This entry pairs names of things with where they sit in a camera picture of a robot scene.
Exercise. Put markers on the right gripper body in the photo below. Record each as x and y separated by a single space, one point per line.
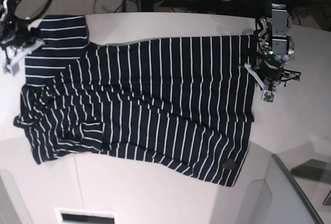
14 33

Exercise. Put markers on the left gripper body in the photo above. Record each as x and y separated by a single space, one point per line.
273 52

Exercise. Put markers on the navy white striped t-shirt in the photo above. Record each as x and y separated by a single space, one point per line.
184 103

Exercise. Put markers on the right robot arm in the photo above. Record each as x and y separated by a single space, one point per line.
8 8

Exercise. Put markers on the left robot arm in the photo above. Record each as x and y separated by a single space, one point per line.
278 11

